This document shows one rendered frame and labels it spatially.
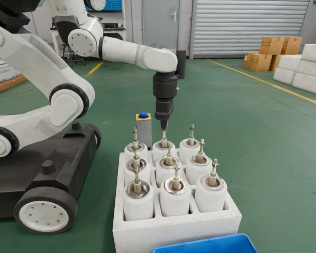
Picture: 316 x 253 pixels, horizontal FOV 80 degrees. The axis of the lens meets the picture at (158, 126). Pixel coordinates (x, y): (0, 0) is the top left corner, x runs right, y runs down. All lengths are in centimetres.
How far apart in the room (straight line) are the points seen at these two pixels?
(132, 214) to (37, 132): 52
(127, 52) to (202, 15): 515
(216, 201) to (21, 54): 78
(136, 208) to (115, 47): 49
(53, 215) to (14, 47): 58
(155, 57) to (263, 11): 588
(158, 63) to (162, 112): 17
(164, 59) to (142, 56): 7
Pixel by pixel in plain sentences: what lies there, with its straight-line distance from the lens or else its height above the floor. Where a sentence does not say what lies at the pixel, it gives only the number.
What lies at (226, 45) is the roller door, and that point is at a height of 35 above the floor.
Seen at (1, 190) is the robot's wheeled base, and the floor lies 17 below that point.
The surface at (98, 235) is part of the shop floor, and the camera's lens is 84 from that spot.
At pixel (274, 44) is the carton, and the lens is 427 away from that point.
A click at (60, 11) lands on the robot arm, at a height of 73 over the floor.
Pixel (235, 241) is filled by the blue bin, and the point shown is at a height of 9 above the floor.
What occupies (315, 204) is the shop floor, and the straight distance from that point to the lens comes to 113.
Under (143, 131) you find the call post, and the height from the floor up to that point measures 25.
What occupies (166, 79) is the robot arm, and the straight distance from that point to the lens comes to 64.
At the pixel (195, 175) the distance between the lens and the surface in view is 72.
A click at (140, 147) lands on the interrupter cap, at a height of 25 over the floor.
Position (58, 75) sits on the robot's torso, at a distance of 79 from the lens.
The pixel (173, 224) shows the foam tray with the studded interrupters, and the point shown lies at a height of 18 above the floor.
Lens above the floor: 68
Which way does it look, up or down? 27 degrees down
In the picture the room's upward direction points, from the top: straight up
